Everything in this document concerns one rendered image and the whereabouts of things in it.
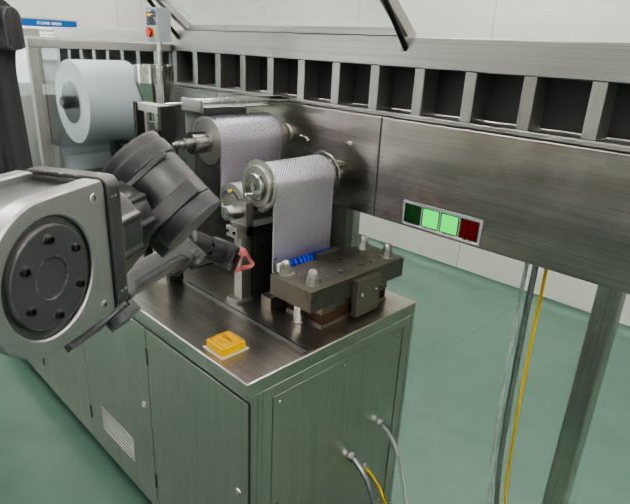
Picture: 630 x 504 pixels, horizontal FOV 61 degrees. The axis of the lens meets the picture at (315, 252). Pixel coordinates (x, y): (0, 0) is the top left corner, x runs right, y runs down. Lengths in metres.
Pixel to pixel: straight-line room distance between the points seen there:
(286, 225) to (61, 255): 1.13
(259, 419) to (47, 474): 1.33
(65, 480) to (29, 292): 2.07
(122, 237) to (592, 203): 1.07
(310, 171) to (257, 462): 0.79
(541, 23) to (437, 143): 2.50
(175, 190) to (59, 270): 0.16
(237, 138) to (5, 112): 0.73
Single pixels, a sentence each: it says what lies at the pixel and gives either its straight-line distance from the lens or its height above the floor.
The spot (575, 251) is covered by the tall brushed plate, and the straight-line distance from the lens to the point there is 1.38.
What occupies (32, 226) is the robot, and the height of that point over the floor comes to 1.49.
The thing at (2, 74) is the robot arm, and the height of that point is 1.55.
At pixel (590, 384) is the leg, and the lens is 1.67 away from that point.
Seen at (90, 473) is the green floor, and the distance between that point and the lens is 2.47.
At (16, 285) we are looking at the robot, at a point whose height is 1.46.
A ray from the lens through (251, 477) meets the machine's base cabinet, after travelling 1.47.
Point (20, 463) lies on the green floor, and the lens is 2.61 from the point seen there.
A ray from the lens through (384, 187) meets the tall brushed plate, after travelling 1.62.
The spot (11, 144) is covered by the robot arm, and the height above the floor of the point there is 1.42.
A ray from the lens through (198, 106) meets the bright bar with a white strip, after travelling 1.65.
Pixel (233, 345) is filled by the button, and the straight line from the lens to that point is 1.36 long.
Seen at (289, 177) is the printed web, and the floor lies 1.28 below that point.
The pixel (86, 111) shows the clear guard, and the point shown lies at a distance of 2.30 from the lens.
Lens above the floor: 1.62
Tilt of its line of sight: 21 degrees down
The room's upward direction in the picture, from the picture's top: 3 degrees clockwise
